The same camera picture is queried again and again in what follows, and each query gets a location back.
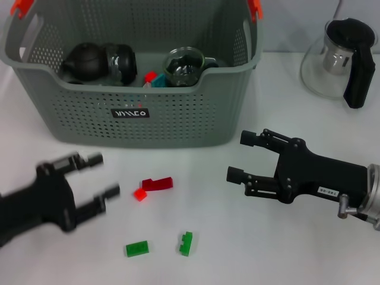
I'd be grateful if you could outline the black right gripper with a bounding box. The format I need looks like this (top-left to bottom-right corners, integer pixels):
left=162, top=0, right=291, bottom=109
left=226, top=128, right=369, bottom=205

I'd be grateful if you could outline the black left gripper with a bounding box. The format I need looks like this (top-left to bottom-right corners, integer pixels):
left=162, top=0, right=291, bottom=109
left=0, top=151, right=121, bottom=248

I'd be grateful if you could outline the green stepped toy brick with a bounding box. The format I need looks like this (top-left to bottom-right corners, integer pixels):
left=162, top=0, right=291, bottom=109
left=178, top=231, right=193, bottom=257

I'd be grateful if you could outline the teal square toy plate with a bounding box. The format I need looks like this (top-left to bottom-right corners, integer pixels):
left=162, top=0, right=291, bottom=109
left=151, top=73, right=167, bottom=88

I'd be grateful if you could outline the grey perforated storage basket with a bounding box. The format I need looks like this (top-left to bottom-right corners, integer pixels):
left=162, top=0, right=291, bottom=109
left=0, top=0, right=265, bottom=148

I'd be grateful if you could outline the dark red toy brick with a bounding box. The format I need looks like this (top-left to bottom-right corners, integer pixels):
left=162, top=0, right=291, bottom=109
left=141, top=176, right=173, bottom=192

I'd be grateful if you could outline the green rectangular toy brick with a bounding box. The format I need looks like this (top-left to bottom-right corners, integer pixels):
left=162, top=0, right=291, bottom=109
left=125, top=240, right=150, bottom=258

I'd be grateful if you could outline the black clay teapot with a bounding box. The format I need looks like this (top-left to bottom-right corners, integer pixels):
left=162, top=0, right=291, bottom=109
left=61, top=42, right=108, bottom=81

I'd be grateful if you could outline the right gripper plug cable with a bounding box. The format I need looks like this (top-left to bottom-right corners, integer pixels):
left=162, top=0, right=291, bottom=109
left=338, top=194, right=362, bottom=220

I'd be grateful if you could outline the glass carafe black handle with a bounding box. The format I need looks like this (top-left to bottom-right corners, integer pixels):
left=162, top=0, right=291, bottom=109
left=299, top=17, right=378, bottom=110

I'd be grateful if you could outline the orange basket carry handle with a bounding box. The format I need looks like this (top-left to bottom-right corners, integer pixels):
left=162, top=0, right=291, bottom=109
left=10, top=0, right=265, bottom=22

